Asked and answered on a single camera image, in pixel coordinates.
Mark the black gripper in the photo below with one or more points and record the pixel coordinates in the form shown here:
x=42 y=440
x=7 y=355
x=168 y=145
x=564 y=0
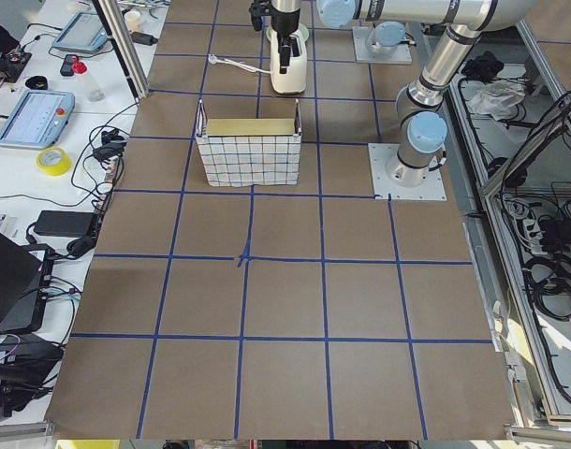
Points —
x=283 y=23

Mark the white toaster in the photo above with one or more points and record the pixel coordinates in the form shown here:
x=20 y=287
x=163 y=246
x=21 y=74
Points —
x=294 y=80

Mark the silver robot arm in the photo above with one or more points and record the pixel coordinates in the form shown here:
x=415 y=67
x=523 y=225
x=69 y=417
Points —
x=384 y=43
x=423 y=130

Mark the green plate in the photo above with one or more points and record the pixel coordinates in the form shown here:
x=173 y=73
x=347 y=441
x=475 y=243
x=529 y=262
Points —
x=302 y=28

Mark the checkered fabric basket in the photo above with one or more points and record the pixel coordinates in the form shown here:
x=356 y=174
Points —
x=242 y=152

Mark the paper cup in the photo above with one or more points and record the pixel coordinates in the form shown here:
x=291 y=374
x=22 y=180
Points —
x=133 y=20

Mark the red cap squeeze bottle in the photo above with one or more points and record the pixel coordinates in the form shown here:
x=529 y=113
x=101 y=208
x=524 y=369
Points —
x=90 y=86

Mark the blue teach pendant far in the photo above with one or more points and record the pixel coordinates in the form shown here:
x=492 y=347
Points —
x=84 y=33

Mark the blue teach pendant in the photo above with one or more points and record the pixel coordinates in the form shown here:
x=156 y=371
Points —
x=84 y=33
x=38 y=120

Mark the crumpled white cloth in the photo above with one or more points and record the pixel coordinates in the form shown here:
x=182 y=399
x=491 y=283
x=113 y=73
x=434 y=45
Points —
x=498 y=99

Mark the black phone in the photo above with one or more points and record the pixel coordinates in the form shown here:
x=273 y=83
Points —
x=66 y=69

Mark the black tape roll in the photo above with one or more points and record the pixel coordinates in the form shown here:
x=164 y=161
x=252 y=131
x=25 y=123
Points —
x=37 y=83

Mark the yellow tape roll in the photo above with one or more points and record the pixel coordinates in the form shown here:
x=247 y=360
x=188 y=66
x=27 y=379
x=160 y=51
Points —
x=54 y=161

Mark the blue teach pendant near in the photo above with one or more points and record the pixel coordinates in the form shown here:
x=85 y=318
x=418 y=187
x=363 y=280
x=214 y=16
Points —
x=38 y=120

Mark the black power adapter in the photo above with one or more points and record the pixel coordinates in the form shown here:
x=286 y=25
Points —
x=61 y=223

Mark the black laptop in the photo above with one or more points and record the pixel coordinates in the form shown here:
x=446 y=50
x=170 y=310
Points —
x=25 y=272

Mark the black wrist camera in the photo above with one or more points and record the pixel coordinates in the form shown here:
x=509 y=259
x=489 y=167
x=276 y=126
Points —
x=258 y=10

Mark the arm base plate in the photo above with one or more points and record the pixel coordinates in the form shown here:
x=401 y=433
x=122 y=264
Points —
x=384 y=43
x=392 y=180

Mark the aluminium frame post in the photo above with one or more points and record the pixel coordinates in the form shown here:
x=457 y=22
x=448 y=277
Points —
x=113 y=22

